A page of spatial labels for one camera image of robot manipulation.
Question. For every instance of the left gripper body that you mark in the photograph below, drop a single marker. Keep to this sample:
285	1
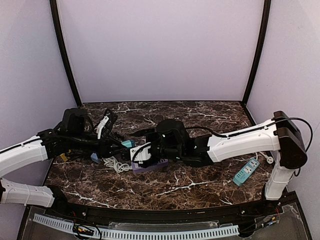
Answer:
110	149

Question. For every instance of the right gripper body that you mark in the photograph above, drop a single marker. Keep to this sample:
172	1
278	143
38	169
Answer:
152	136

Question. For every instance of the teal charger plug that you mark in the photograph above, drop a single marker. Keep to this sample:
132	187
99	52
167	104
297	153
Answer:
128	143

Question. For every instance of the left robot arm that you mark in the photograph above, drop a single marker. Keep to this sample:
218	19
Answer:
45	145

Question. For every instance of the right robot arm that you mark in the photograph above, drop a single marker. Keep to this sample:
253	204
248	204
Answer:
278	134

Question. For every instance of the light blue charger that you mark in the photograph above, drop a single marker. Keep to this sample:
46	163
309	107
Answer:
94	157

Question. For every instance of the yellow cube socket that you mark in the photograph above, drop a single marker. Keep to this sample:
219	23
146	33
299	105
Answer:
63	157

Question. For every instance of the teal power strip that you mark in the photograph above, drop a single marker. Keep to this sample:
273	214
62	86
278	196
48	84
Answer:
253	167

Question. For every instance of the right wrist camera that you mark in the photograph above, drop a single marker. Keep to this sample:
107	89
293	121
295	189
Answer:
173	134

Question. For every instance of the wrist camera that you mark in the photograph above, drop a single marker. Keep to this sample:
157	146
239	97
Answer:
73	121
173	134

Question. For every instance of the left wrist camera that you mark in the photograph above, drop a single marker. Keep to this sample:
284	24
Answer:
73	121

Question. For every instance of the white slotted cable duct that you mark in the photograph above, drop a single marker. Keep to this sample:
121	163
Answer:
127	231

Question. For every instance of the left black frame post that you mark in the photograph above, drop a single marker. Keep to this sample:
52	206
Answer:
63	52

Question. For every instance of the black frame post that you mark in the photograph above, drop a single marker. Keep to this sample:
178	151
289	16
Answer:
258	51
63	52

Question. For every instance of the right black frame post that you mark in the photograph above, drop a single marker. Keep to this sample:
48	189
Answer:
258	51

